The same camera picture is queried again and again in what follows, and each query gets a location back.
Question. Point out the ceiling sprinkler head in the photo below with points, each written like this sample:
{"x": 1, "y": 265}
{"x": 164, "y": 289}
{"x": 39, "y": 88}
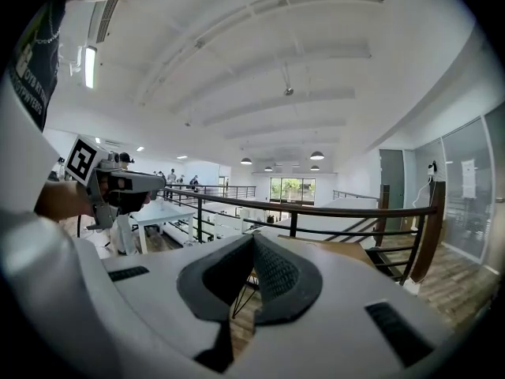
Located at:
{"x": 289, "y": 91}

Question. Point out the fluorescent tube light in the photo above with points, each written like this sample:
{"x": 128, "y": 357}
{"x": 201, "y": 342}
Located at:
{"x": 90, "y": 67}

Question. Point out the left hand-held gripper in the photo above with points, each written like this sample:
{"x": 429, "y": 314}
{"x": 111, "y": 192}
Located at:
{"x": 83, "y": 160}

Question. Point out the white paper sign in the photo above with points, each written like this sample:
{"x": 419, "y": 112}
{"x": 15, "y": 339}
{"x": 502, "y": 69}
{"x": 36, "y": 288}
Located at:
{"x": 468, "y": 178}

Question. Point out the grey-green door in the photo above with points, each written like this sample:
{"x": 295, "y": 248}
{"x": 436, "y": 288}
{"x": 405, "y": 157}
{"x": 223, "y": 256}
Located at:
{"x": 391, "y": 188}

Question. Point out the person's left forearm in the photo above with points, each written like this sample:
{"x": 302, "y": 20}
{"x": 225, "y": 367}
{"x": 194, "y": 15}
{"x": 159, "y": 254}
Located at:
{"x": 59, "y": 200}

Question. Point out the white wall camera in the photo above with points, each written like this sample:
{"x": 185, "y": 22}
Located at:
{"x": 431, "y": 171}

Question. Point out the large window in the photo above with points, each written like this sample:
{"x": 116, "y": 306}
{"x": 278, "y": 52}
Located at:
{"x": 292, "y": 190}

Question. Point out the person's black printed t-shirt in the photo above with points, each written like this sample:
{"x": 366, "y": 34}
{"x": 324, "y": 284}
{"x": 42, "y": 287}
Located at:
{"x": 35, "y": 77}

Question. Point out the glass partition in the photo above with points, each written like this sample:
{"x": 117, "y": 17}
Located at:
{"x": 453, "y": 196}

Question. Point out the wooden table with hairpin legs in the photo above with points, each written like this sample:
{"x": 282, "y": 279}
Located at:
{"x": 339, "y": 249}

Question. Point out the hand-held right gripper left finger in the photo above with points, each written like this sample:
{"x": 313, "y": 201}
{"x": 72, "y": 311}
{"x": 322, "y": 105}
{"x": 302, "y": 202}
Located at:
{"x": 158, "y": 290}

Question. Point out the white ceiling air vent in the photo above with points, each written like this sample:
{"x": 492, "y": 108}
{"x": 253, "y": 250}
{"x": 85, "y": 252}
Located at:
{"x": 103, "y": 20}

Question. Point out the person's left hand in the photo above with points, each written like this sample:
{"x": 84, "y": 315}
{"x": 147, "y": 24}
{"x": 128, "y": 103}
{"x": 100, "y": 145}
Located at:
{"x": 126, "y": 201}

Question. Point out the white glass-top table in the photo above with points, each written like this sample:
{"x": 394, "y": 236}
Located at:
{"x": 161, "y": 211}

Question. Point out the brown wooden railing post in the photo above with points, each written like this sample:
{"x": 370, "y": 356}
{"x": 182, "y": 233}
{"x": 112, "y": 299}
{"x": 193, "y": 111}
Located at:
{"x": 430, "y": 235}

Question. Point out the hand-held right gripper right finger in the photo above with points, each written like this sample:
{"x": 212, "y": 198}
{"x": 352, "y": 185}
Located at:
{"x": 347, "y": 302}

